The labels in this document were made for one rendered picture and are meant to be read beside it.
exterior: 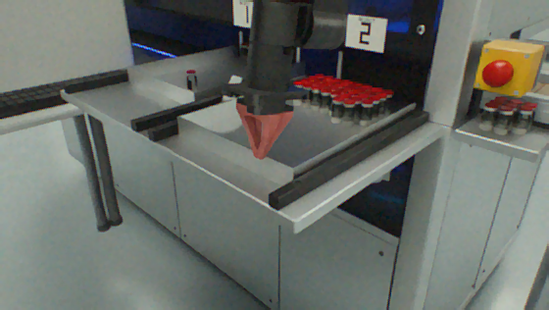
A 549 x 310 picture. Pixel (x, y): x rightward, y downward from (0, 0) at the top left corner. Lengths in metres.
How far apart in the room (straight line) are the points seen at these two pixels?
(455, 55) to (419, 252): 0.41
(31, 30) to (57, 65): 0.11
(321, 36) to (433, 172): 0.40
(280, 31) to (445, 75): 0.36
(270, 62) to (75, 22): 0.93
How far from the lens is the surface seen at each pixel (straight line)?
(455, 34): 0.77
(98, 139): 1.59
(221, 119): 0.78
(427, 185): 0.87
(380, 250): 1.01
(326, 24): 0.56
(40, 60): 1.35
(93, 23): 1.39
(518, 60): 0.74
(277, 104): 0.52
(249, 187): 0.57
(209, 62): 1.17
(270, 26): 0.51
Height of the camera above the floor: 1.18
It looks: 27 degrees down
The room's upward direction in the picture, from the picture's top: straight up
